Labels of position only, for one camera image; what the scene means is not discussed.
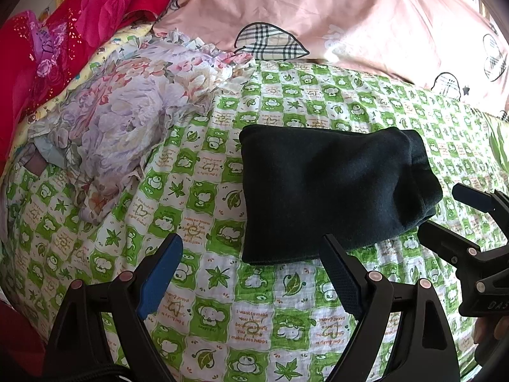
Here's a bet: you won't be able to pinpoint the right hand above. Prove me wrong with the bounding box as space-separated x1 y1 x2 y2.
473 315 509 344

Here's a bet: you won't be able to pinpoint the pink plaid-patch quilt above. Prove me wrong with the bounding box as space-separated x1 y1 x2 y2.
154 0 508 117

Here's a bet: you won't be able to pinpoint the pale floral crumpled blanket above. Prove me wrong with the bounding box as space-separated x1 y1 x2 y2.
28 30 255 224

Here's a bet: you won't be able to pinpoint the red magenta floral quilt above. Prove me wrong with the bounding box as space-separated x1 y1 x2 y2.
1 0 170 164

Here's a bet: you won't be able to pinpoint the dark navy pants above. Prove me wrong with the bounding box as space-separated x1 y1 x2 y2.
239 125 443 265

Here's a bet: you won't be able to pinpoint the green white checked bedsheet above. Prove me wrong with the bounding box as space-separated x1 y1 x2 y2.
1 61 508 381

